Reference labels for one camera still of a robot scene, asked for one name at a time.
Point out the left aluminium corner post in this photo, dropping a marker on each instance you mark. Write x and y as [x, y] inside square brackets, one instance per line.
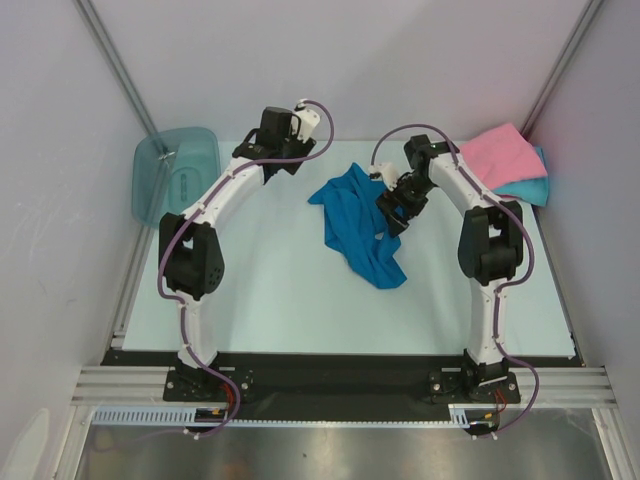
[111, 55]

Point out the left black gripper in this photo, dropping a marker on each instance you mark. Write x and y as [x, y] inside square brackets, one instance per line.
[301, 150]

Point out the pink folded t shirt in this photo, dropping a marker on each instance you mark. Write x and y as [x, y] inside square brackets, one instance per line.
[504, 161]

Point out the aluminium corner post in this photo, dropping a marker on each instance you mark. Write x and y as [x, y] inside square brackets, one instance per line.
[586, 20]
[111, 55]

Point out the right aluminium corner post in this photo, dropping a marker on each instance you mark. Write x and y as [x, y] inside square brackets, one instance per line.
[586, 20]

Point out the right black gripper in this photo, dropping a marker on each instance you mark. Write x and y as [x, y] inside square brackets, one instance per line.
[400, 203]

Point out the teal transparent plastic bin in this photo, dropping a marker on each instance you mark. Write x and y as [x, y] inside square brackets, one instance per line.
[172, 169]

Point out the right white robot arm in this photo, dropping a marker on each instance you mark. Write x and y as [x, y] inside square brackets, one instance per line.
[490, 248]

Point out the aluminium front rail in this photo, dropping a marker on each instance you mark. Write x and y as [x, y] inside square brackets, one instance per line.
[128, 385]

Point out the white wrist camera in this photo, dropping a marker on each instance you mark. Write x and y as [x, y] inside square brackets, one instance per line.
[304, 121]
[384, 172]

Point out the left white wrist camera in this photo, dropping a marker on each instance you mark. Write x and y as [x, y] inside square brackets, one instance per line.
[304, 121]

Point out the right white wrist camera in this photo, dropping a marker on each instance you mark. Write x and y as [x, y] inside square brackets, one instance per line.
[384, 172]

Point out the white slotted cable duct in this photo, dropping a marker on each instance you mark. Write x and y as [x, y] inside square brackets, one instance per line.
[145, 415]

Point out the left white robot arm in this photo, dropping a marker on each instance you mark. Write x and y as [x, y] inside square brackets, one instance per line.
[191, 264]

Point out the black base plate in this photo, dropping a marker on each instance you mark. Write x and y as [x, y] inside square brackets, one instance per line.
[300, 388]

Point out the light blue folded t shirt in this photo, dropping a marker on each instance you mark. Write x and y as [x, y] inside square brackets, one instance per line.
[534, 191]

